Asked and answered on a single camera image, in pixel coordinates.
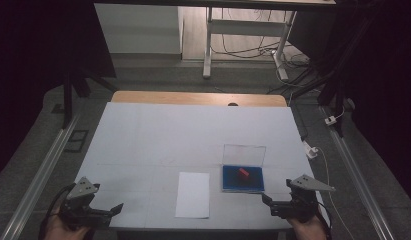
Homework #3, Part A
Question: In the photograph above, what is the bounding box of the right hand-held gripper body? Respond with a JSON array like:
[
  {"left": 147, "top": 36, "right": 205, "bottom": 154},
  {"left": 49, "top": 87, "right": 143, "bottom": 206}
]
[{"left": 269, "top": 173, "right": 337, "bottom": 224}]

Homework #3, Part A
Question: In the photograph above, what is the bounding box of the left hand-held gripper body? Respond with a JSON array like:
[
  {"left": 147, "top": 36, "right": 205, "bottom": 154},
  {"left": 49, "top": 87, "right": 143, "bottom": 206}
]
[{"left": 59, "top": 176, "right": 113, "bottom": 231}]

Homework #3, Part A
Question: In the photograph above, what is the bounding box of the blue ink pad box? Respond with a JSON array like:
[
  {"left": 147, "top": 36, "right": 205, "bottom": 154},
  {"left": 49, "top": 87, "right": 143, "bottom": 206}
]
[{"left": 221, "top": 143, "right": 267, "bottom": 194}]

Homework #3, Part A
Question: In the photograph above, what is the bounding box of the person's right hand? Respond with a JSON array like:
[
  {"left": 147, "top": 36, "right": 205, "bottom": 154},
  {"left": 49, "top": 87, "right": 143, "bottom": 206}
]
[{"left": 285, "top": 215, "right": 328, "bottom": 240}]

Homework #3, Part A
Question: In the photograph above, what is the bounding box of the person's left hand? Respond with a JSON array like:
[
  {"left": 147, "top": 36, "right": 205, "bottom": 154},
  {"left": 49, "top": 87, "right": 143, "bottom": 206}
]
[{"left": 42, "top": 214, "right": 91, "bottom": 240}]

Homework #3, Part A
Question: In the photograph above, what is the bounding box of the white power plug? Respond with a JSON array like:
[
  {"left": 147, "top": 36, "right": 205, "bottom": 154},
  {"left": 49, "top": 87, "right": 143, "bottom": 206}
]
[{"left": 302, "top": 140, "right": 319, "bottom": 160}]

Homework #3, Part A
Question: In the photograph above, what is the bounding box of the white paper sheet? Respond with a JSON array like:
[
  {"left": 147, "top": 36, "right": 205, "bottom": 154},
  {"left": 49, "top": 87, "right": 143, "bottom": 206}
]
[{"left": 174, "top": 171, "right": 211, "bottom": 220}]

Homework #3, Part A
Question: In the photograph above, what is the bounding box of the white table cover sheet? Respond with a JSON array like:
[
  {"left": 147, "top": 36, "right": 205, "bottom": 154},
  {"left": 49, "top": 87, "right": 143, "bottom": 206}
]
[{"left": 74, "top": 101, "right": 331, "bottom": 231}]

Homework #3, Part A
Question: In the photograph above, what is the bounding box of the black tripod stand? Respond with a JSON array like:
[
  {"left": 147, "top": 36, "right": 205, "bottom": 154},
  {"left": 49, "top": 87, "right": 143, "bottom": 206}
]
[{"left": 60, "top": 64, "right": 118, "bottom": 130}]

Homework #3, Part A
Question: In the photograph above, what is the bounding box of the black metal stand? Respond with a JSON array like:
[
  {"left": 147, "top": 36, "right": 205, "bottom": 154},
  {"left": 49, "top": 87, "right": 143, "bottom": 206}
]
[{"left": 291, "top": 13, "right": 377, "bottom": 138}]

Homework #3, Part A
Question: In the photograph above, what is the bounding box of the wooden table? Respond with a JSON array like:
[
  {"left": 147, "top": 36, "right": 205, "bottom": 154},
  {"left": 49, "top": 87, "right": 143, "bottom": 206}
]
[{"left": 111, "top": 90, "right": 288, "bottom": 108}]

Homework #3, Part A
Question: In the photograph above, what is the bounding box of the white cabinet panel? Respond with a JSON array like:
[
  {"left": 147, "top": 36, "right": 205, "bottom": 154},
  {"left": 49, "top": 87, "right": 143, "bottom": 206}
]
[{"left": 94, "top": 3, "right": 183, "bottom": 56}]

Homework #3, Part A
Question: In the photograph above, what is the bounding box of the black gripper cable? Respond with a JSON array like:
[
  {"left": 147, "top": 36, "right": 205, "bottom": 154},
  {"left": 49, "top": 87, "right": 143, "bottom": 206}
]
[
  {"left": 314, "top": 202, "right": 333, "bottom": 236},
  {"left": 37, "top": 182, "right": 77, "bottom": 240}
]

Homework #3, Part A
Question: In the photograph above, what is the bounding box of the white cable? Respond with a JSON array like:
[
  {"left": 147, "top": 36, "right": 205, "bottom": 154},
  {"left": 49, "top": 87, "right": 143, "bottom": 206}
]
[{"left": 316, "top": 147, "right": 357, "bottom": 240}]

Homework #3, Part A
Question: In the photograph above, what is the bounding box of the aluminium rail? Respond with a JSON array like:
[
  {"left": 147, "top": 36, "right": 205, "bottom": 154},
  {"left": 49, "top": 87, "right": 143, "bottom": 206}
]
[
  {"left": 320, "top": 105, "right": 397, "bottom": 240},
  {"left": 0, "top": 112, "right": 81, "bottom": 240}
]

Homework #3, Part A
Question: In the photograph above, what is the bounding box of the black floor frame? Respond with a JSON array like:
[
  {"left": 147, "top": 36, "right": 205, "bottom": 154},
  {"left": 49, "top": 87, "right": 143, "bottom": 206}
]
[{"left": 64, "top": 129, "right": 90, "bottom": 154}]

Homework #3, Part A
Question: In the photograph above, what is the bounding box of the tangle of black floor cables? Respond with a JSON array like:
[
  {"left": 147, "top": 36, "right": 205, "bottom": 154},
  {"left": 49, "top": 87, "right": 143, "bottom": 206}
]
[{"left": 211, "top": 9, "right": 312, "bottom": 69}]

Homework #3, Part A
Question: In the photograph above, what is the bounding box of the white desk frame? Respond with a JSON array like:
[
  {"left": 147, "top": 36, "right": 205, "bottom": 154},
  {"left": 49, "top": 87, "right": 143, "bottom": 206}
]
[{"left": 202, "top": 6, "right": 298, "bottom": 81}]

